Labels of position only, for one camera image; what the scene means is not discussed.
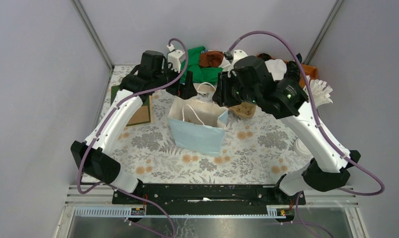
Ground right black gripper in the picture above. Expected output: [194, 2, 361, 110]
[211, 70, 259, 107]

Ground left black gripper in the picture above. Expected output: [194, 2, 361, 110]
[153, 61, 197, 99]

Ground light blue paper bag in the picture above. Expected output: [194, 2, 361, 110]
[168, 97, 228, 157]

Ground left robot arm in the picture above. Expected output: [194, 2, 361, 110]
[70, 48, 188, 204]

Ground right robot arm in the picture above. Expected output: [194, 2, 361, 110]
[212, 50, 361, 204]

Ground white cloth on tray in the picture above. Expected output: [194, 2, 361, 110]
[265, 59, 287, 81]

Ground green paper bag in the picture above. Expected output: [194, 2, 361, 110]
[111, 85, 153, 127]

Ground brown cloth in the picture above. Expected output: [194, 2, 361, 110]
[199, 51, 224, 68]

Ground green cloth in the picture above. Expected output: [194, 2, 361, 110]
[187, 46, 223, 85]

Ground wooden compartment tray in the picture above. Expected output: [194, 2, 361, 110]
[256, 53, 319, 81]

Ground white wrapped straws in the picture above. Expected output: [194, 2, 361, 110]
[309, 79, 333, 108]

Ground white cup lid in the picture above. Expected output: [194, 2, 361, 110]
[293, 138, 313, 159]

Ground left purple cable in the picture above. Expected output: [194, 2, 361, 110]
[76, 38, 189, 238]

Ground purple cable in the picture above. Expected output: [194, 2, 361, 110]
[76, 38, 189, 238]
[224, 31, 386, 237]

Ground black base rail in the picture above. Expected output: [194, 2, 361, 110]
[112, 176, 307, 218]

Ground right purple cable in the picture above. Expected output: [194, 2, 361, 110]
[224, 31, 386, 237]

